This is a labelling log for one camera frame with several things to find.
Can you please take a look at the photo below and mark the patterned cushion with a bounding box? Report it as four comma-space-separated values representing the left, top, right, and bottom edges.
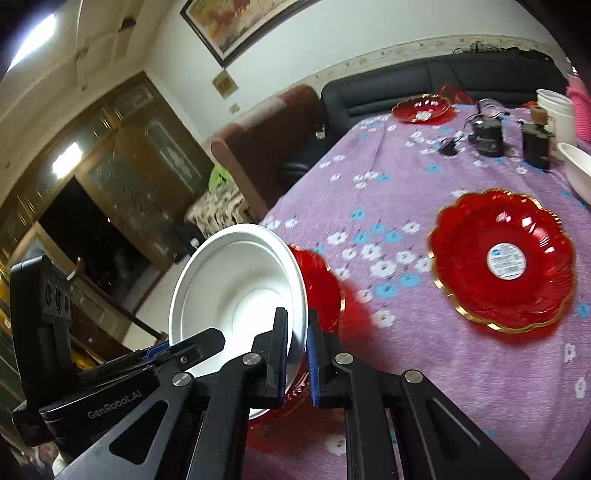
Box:
185, 187, 254, 241

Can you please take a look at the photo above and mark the purple floral tablecloth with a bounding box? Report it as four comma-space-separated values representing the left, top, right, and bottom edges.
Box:
245, 104, 591, 480

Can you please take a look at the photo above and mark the red glass plate gold rim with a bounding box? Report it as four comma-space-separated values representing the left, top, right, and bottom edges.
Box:
247, 244, 347, 423
392, 93, 454, 125

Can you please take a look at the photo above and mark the brown armchair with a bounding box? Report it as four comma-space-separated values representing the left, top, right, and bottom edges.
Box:
210, 84, 331, 220

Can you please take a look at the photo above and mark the small square wall sticker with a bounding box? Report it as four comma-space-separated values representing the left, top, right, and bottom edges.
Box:
211, 69, 237, 99

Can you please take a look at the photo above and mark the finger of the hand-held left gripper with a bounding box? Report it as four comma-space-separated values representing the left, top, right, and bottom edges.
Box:
135, 342, 171, 365
154, 327, 227, 371

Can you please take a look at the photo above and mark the white plastic bowl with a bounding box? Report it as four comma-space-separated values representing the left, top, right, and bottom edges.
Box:
168, 223, 308, 421
556, 142, 591, 205

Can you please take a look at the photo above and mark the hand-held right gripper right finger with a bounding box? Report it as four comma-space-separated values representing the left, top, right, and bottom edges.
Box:
306, 308, 531, 480

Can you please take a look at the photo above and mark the dark wooden glass-door cabinet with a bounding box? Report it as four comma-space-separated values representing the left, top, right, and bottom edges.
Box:
0, 73, 220, 402

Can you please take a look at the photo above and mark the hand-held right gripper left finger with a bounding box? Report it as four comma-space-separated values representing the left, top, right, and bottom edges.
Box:
55, 307, 290, 480

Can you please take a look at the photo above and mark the green cloth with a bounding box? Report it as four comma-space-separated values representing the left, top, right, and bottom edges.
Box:
209, 165, 237, 191

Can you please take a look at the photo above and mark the red cup with white interior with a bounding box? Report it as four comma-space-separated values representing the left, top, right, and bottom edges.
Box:
427, 188, 577, 334

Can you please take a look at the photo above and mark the framed wall painting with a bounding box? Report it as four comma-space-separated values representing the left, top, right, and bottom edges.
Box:
179, 0, 321, 68

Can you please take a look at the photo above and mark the black leather sofa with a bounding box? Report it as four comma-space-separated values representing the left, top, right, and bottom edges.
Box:
281, 48, 571, 195

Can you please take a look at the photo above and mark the white jar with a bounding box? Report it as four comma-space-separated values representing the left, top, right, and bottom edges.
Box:
536, 89, 578, 145

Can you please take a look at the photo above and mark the pink sleeved bottle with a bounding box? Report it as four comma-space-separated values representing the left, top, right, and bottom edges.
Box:
566, 73, 591, 145

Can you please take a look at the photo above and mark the red plastic bag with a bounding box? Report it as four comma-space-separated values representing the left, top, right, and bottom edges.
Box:
438, 82, 477, 108

